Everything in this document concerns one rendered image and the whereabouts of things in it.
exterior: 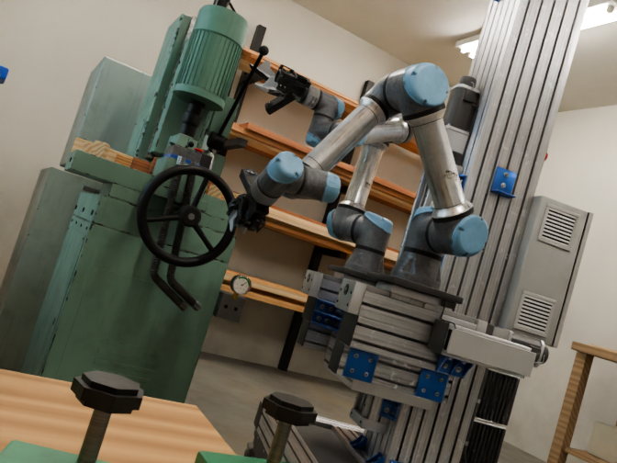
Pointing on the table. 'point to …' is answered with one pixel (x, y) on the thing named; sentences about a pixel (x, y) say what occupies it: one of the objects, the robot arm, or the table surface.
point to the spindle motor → (211, 57)
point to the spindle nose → (192, 118)
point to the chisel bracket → (183, 141)
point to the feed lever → (234, 107)
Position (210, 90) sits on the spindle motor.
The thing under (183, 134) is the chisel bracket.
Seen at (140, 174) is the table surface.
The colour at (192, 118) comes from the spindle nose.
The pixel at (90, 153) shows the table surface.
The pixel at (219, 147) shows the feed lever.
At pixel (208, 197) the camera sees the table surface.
